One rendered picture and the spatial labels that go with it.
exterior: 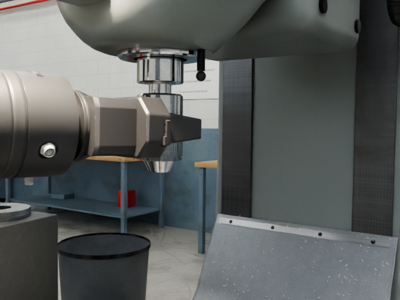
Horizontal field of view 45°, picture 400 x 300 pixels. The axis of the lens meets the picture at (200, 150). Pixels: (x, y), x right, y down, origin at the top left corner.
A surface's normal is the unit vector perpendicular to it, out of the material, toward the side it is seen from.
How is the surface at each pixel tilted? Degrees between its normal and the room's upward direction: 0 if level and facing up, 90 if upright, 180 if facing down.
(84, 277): 94
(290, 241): 63
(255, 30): 135
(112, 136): 90
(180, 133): 90
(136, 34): 150
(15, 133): 101
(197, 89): 90
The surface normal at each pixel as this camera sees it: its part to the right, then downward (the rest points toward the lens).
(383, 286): -0.51, -0.42
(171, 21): 0.35, 0.68
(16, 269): 0.90, 0.04
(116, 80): -0.56, 0.04
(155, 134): 0.65, 0.05
